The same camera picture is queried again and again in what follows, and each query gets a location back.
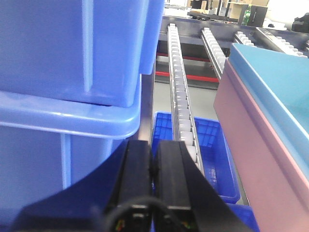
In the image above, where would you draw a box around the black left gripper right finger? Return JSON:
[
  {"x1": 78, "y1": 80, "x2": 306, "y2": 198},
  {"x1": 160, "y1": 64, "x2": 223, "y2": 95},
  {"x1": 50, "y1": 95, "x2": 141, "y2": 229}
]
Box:
[{"x1": 154, "y1": 140, "x2": 251, "y2": 232}]

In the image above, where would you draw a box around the blue crate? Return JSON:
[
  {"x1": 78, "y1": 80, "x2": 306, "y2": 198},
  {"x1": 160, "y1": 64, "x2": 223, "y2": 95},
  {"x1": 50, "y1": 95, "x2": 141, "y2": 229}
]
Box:
[
  {"x1": 0, "y1": 0, "x2": 164, "y2": 107},
  {"x1": 0, "y1": 81, "x2": 141, "y2": 231}
]

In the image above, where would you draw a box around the light blue plastic box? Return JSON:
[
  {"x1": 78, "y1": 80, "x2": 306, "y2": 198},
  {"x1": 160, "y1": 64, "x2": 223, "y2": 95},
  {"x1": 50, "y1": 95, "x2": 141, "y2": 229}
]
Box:
[{"x1": 228, "y1": 43, "x2": 309, "y2": 159}]

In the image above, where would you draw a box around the blue crate far left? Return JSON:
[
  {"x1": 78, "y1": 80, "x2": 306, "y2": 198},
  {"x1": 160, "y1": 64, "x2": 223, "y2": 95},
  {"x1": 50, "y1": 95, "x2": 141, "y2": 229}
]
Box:
[{"x1": 0, "y1": 81, "x2": 141, "y2": 231}]

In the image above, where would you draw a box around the pink plastic box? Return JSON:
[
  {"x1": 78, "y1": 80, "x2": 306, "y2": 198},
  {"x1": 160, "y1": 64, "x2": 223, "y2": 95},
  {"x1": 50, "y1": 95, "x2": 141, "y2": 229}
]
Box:
[{"x1": 214, "y1": 61, "x2": 309, "y2": 232}]

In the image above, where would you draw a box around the blue crate lower shelf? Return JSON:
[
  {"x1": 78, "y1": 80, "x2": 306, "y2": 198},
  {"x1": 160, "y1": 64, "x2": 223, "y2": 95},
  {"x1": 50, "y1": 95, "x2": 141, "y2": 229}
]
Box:
[{"x1": 152, "y1": 111, "x2": 240, "y2": 204}]

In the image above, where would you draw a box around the blue crate centre left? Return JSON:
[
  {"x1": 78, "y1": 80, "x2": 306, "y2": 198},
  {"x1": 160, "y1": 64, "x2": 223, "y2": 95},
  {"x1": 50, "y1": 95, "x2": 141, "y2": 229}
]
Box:
[{"x1": 0, "y1": 0, "x2": 164, "y2": 107}]

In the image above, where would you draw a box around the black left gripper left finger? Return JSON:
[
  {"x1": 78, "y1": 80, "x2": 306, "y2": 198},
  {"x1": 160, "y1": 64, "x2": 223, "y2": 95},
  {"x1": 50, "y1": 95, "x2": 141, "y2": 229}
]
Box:
[{"x1": 10, "y1": 140, "x2": 152, "y2": 232}]

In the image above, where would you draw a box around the stainless steel shelf rack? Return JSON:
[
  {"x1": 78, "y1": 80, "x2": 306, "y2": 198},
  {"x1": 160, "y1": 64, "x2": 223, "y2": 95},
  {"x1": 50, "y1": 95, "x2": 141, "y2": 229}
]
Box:
[{"x1": 139, "y1": 15, "x2": 309, "y2": 208}]

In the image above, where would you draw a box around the white roller conveyor track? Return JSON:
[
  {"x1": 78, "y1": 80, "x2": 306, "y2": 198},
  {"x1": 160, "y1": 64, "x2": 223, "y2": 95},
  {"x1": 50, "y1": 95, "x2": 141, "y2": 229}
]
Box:
[{"x1": 167, "y1": 23, "x2": 205, "y2": 174}]

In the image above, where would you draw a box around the green plastic bottle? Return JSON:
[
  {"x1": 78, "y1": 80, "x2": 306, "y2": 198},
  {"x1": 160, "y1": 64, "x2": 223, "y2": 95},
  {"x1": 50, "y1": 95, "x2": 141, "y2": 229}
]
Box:
[{"x1": 241, "y1": 5, "x2": 252, "y2": 26}]

